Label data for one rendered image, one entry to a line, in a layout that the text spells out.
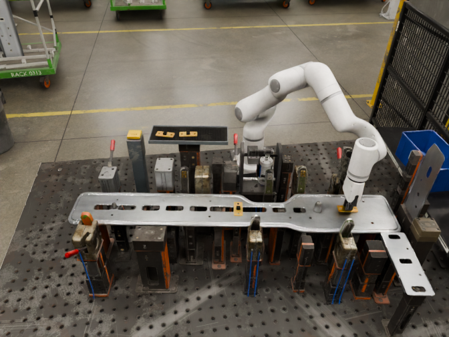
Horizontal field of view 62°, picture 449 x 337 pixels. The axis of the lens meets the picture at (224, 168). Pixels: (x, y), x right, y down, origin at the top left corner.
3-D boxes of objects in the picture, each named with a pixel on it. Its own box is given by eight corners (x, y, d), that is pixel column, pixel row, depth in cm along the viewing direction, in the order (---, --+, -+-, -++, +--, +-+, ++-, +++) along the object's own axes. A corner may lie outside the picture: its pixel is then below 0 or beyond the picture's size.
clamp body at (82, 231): (85, 301, 158) (64, 244, 136) (95, 272, 170) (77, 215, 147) (110, 301, 158) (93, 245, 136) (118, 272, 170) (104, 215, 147)
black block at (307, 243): (290, 297, 161) (300, 253, 143) (287, 275, 170) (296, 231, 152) (309, 297, 161) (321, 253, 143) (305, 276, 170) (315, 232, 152)
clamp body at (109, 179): (107, 235, 187) (93, 179, 165) (113, 218, 196) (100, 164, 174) (127, 235, 187) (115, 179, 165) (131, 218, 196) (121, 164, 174)
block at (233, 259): (230, 263, 175) (232, 218, 157) (230, 241, 185) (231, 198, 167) (241, 263, 175) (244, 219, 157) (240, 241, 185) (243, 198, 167)
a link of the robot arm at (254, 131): (238, 133, 210) (238, 95, 195) (264, 123, 218) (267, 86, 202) (250, 144, 203) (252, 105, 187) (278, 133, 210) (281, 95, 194)
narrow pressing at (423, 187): (413, 223, 155) (444, 157, 134) (403, 204, 164) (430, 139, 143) (415, 223, 155) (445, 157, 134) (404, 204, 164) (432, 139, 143)
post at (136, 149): (137, 208, 202) (125, 141, 175) (139, 199, 208) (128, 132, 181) (151, 209, 202) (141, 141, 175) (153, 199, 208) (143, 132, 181)
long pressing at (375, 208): (63, 229, 151) (62, 226, 150) (80, 192, 169) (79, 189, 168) (403, 234, 152) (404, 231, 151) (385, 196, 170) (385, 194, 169)
